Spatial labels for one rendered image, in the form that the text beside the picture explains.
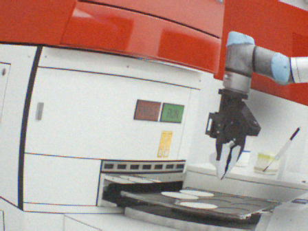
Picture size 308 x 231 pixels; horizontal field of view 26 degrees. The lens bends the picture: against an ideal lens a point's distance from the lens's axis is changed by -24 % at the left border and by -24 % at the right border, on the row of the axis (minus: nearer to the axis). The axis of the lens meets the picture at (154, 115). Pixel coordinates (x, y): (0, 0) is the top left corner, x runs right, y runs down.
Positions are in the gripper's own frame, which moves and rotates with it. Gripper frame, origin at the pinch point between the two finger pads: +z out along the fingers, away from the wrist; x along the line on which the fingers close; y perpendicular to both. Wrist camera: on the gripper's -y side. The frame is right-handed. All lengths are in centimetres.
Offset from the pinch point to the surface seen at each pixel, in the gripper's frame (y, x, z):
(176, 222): 9.2, 3.5, 15.3
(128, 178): 24.3, 10.5, 6.3
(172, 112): 33.9, -5.0, -10.9
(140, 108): 25.9, 9.7, -11.0
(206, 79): 325, -229, -22
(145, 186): 50, -12, 12
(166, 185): 44.2, -15.1, 10.3
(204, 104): 327, -232, -4
